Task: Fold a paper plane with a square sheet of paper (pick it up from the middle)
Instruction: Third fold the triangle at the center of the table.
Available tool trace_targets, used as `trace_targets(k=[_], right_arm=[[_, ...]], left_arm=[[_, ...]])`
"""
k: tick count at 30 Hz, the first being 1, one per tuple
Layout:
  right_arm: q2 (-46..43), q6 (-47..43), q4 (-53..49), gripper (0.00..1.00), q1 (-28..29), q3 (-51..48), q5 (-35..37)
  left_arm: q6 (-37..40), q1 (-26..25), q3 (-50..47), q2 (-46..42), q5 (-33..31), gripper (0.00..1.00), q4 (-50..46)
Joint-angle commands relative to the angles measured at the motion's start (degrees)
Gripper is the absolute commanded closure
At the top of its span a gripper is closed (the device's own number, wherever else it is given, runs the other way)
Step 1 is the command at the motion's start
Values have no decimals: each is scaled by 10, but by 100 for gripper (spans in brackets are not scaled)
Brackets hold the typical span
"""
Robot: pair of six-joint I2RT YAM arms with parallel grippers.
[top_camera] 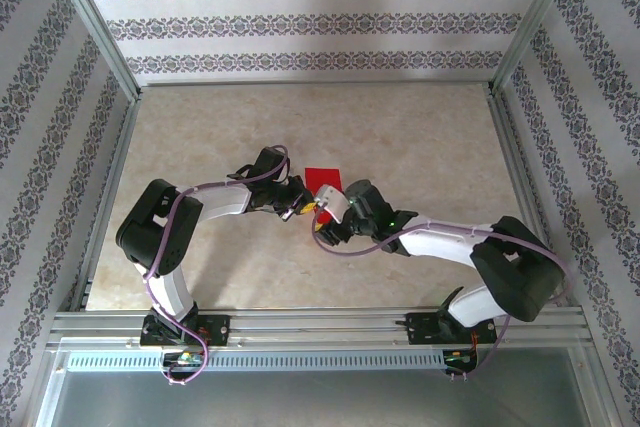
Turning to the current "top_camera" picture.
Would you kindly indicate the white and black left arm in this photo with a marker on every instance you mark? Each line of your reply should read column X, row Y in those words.
column 160, row 227

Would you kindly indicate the aluminium right side rail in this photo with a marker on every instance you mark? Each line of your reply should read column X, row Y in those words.
column 525, row 187

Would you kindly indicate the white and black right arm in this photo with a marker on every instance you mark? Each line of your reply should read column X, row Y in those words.
column 520, row 272

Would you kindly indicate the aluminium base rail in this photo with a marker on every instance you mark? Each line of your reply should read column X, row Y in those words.
column 320, row 327

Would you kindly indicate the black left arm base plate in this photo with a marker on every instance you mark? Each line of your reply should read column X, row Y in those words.
column 220, row 329

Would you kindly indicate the red paper sheet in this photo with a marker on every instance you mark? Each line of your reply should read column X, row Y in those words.
column 322, row 178

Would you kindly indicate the aluminium left corner post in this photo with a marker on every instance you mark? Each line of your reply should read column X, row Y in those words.
column 100, row 32

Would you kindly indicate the aluminium corner post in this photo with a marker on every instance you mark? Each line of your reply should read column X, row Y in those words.
column 532, row 22
column 100, row 32

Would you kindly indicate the aluminium left side rail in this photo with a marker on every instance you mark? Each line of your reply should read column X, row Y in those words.
column 109, row 197

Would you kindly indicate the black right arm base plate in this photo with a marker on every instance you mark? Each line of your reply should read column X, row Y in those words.
column 422, row 329

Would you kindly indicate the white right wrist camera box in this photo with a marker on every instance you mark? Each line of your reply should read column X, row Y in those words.
column 330, row 199

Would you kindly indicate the grey metal sheet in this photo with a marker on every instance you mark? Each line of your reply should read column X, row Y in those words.
column 320, row 402

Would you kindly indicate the aluminium right corner post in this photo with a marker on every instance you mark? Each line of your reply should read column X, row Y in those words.
column 532, row 22

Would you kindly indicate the aluminium back rail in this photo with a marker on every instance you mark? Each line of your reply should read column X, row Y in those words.
column 315, row 83

